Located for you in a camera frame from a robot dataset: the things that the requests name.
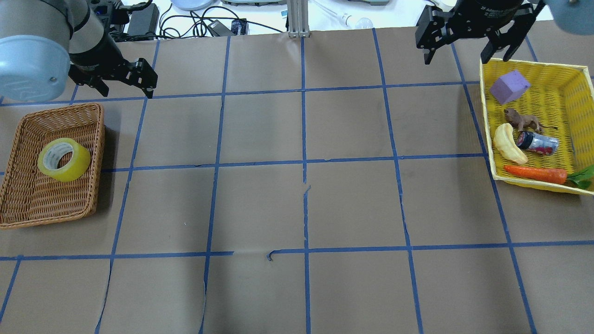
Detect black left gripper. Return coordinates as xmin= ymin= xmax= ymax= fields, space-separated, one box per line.
xmin=69 ymin=35 xmax=158 ymax=99

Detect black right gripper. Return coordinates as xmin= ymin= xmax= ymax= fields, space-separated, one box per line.
xmin=414 ymin=0 xmax=545 ymax=65

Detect yellow packing tape roll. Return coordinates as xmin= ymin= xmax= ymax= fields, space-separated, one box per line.
xmin=37 ymin=137 xmax=91 ymax=182

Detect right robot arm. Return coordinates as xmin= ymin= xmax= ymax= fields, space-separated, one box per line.
xmin=414 ymin=0 xmax=594 ymax=65

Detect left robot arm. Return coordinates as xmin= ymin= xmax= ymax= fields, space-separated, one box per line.
xmin=0 ymin=0 xmax=158 ymax=102

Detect black power adapter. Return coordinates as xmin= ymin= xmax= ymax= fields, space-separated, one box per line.
xmin=126 ymin=3 xmax=160 ymax=41

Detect purple foam block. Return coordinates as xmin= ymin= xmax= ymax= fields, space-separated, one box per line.
xmin=489 ymin=70 xmax=532 ymax=105

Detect brown toy lion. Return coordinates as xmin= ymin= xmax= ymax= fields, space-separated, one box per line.
xmin=504 ymin=108 xmax=543 ymax=134

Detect yellow plastic basket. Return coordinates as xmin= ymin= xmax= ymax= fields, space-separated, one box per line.
xmin=479 ymin=58 xmax=594 ymax=195

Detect yellow toy banana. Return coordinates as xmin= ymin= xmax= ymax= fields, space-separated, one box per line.
xmin=493 ymin=123 xmax=529 ymax=165

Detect small black power brick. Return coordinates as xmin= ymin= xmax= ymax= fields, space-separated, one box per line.
xmin=207 ymin=19 xmax=248 ymax=37

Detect clear plastic bottle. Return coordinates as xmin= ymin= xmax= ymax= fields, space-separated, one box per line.
xmin=311 ymin=0 xmax=374 ymax=29

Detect small silver can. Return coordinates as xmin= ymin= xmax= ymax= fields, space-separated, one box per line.
xmin=517 ymin=131 xmax=560 ymax=156

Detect brown wicker basket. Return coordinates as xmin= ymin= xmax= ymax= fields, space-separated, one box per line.
xmin=0 ymin=103 xmax=105 ymax=230

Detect orange toy carrot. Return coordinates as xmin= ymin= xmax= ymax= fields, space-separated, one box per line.
xmin=504 ymin=165 xmax=594 ymax=190

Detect black cables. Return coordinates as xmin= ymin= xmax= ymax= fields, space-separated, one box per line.
xmin=159 ymin=6 xmax=284 ymax=39

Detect aluminium frame post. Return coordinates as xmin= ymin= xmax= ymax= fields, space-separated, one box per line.
xmin=286 ymin=0 xmax=310 ymax=38

